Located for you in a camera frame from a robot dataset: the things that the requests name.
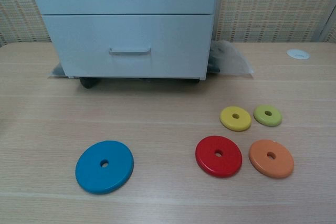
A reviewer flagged white round cable grommet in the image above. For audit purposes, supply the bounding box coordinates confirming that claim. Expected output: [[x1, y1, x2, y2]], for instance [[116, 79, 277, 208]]
[[286, 49, 311, 60]]

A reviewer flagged small green wooden disc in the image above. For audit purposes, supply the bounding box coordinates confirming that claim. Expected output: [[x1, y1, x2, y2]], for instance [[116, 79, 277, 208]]
[[253, 104, 283, 127]]

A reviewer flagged orange wooden disc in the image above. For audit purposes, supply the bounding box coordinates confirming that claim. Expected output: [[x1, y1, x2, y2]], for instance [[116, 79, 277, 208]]
[[248, 140, 295, 179]]

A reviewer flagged red wooden disc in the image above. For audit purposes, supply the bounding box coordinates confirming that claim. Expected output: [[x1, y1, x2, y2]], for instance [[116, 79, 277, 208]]
[[195, 135, 243, 178]]

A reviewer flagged yellow wooden disc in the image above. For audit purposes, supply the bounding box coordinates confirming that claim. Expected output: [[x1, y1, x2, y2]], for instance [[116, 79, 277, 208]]
[[219, 106, 253, 132]]

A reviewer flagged black caster wheel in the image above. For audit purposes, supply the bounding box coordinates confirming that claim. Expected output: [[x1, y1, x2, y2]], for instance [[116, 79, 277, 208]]
[[79, 77, 100, 89]]

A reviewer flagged white drawer cabinet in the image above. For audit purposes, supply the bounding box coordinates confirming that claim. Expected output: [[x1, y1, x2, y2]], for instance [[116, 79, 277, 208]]
[[23, 0, 222, 80]]

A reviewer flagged large blue wooden disc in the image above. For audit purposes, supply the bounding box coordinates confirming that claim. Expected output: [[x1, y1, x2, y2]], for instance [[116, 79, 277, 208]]
[[75, 140, 135, 195]]

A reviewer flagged beige woven partition screen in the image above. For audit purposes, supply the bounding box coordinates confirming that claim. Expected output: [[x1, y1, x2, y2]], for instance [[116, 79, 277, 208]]
[[0, 0, 336, 48]]

